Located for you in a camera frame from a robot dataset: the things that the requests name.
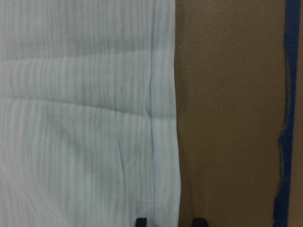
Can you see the light blue button-up shirt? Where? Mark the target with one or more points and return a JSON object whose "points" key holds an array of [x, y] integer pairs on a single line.
{"points": [[88, 129]]}

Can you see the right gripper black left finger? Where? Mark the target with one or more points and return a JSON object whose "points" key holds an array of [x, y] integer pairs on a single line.
{"points": [[141, 222]]}

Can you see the brown paper table cover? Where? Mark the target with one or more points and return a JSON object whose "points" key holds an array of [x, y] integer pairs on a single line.
{"points": [[239, 85]]}

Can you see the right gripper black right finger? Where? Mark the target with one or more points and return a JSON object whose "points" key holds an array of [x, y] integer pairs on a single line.
{"points": [[200, 222]]}

